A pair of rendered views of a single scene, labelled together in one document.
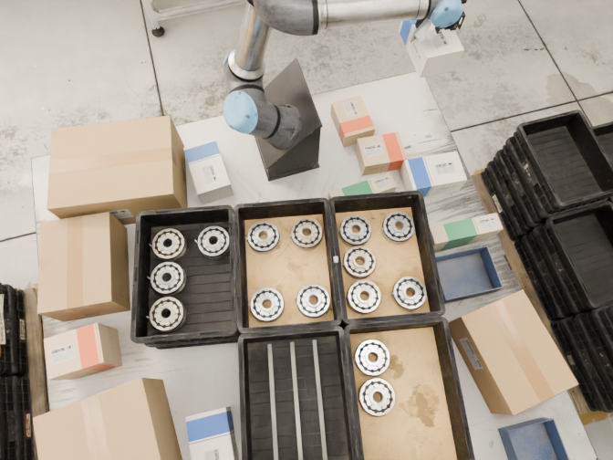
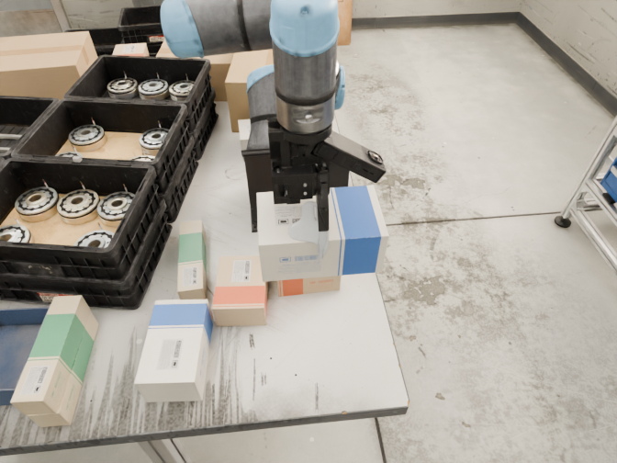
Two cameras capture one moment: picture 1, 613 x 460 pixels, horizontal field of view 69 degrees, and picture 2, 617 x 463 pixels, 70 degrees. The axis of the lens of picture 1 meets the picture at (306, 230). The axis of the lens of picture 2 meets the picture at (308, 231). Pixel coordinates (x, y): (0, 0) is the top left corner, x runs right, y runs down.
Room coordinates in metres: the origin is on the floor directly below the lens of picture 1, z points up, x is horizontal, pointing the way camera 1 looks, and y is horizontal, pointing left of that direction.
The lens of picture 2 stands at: (1.15, -0.88, 1.64)
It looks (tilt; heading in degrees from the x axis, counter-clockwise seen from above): 46 degrees down; 101
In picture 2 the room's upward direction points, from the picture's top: straight up
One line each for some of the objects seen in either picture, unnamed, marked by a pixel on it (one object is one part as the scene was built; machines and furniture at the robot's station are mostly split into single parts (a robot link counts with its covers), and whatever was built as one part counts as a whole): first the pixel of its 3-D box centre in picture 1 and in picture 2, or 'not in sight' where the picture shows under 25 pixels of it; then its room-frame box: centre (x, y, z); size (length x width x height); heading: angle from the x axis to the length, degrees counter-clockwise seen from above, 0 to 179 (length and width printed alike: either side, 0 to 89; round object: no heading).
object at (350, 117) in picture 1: (352, 120); (306, 266); (1.00, -0.17, 0.74); 0.16 x 0.12 x 0.07; 19
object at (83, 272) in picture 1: (86, 266); (200, 70); (0.37, 0.72, 0.78); 0.30 x 0.22 x 0.16; 12
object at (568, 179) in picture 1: (543, 180); not in sight; (0.96, -1.09, 0.37); 0.40 x 0.30 x 0.45; 17
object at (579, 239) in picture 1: (577, 263); not in sight; (0.57, -1.21, 0.31); 0.40 x 0.30 x 0.34; 17
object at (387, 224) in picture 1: (399, 225); (95, 245); (0.52, -0.30, 0.86); 0.10 x 0.10 x 0.01
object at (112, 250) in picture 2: (384, 254); (55, 203); (0.40, -0.24, 0.92); 0.40 x 0.30 x 0.02; 6
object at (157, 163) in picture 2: (285, 262); (106, 131); (0.37, 0.06, 0.92); 0.40 x 0.30 x 0.02; 6
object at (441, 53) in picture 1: (430, 39); (319, 231); (1.06, -0.37, 1.10); 0.20 x 0.12 x 0.09; 17
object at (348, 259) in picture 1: (359, 261); (78, 202); (0.40, -0.17, 0.86); 0.10 x 0.10 x 0.01
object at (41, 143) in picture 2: (285, 266); (111, 146); (0.37, 0.06, 0.87); 0.40 x 0.30 x 0.11; 6
